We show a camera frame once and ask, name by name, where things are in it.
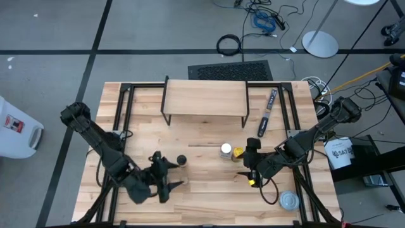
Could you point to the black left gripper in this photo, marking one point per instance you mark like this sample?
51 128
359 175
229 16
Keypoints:
159 177

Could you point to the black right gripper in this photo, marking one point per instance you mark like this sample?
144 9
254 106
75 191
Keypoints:
254 164

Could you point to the yellow lid chili onion jar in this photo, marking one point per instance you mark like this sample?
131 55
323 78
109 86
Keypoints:
237 153

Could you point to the black lid orange turmeric bottle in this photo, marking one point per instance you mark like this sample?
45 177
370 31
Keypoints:
181 159

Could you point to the white lid bagel seasoning jar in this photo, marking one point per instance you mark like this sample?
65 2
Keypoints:
226 148

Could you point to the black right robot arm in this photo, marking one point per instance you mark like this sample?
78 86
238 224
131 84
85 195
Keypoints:
303 145

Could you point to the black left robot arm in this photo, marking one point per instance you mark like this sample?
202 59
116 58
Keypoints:
104 149

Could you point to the wooden shelf with black legs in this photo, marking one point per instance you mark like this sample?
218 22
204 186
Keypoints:
205 98

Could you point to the white labelled bucket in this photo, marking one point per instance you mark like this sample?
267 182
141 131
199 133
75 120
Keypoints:
340 155

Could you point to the black keyboard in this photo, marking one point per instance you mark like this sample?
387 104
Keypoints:
231 71

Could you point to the white plug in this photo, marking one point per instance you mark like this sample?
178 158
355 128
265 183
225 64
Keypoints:
293 49

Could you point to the black equipment stand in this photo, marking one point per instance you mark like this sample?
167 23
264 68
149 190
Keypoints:
373 163

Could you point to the grey round base lamp stand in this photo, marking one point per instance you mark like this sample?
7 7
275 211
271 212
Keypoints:
319 44

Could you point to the black power strip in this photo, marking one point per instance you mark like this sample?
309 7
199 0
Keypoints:
280 23

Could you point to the white plastic bin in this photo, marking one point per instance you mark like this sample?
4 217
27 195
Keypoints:
16 139

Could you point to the thin black pole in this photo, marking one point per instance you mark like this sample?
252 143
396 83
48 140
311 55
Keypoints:
357 42

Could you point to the black wheeled stand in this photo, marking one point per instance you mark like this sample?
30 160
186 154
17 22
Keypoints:
390 31

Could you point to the white round disc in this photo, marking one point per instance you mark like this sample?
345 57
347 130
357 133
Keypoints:
360 2

